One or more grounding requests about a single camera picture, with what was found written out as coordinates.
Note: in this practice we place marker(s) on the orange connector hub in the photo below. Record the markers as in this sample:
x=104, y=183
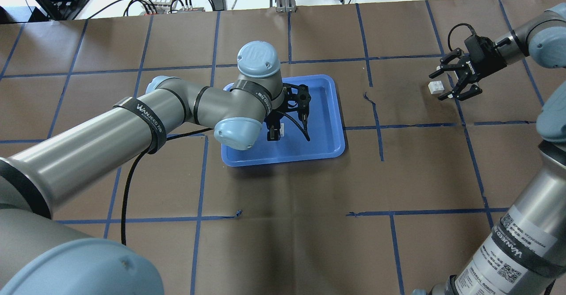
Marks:
x=191, y=9

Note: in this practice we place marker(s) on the brown paper table cover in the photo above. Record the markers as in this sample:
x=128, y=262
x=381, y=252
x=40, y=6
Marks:
x=405, y=206

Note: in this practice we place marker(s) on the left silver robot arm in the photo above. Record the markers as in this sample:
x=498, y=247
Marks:
x=39, y=256

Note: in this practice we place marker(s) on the blue plastic tray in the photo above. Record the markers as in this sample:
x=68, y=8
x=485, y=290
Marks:
x=324, y=126

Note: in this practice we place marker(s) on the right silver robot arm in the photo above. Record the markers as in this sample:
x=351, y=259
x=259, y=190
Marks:
x=524, y=253

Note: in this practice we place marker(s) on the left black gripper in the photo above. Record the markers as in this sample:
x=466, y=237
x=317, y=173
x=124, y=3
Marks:
x=273, y=123

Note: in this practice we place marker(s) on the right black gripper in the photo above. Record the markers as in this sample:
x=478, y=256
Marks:
x=487, y=62

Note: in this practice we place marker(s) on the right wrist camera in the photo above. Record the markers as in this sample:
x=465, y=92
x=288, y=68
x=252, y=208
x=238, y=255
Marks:
x=478, y=46

